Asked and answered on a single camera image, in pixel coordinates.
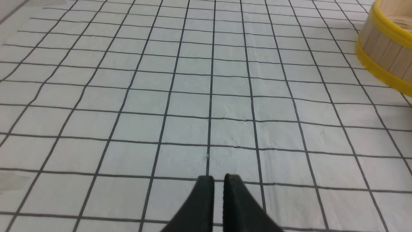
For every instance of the white grid-pattern tablecloth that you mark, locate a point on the white grid-pattern tablecloth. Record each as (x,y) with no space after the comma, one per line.
(111,109)

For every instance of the yellow-rimmed bamboo steamer basket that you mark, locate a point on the yellow-rimmed bamboo steamer basket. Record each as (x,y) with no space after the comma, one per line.
(384,45)

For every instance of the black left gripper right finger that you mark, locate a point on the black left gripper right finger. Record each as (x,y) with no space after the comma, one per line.
(241,212)

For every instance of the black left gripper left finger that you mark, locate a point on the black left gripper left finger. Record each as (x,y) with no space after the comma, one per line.
(196,213)

